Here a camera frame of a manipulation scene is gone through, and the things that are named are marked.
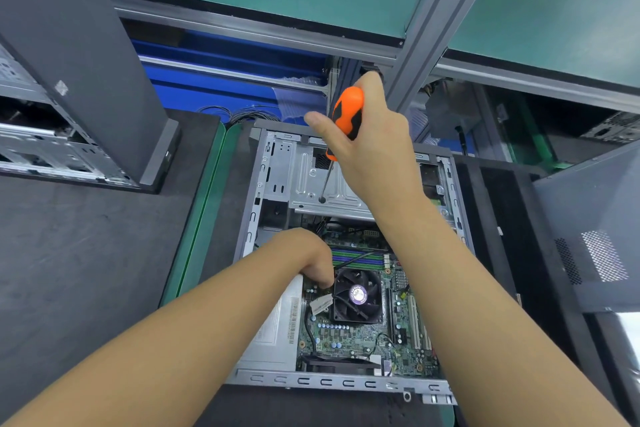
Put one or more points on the person's left hand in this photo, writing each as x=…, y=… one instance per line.
x=312, y=257

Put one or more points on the person's right hand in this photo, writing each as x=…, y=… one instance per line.
x=370, y=151

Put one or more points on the silver computer case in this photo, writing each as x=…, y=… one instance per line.
x=70, y=61

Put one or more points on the thick aluminium frame post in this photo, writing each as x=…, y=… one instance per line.
x=445, y=11

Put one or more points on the black divided foam tray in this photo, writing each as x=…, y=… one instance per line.
x=495, y=221

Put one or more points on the dark grey computer case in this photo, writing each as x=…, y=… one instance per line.
x=275, y=171

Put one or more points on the grey case side panel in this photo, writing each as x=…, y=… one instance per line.
x=600, y=231

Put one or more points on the silver power supply unit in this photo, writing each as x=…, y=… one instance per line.
x=270, y=337

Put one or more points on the clear plastic bag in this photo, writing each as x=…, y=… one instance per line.
x=432, y=123

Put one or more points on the distant computer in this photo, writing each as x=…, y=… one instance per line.
x=615, y=127

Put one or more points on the black CPU fan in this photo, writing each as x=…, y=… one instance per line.
x=357, y=294

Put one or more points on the person's right forearm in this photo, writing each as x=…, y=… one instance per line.
x=500, y=332

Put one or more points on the blue plastic crate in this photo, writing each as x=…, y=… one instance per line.
x=230, y=76

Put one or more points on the person's left forearm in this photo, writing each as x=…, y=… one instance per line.
x=150, y=352

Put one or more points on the green motherboard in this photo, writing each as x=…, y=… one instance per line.
x=370, y=342

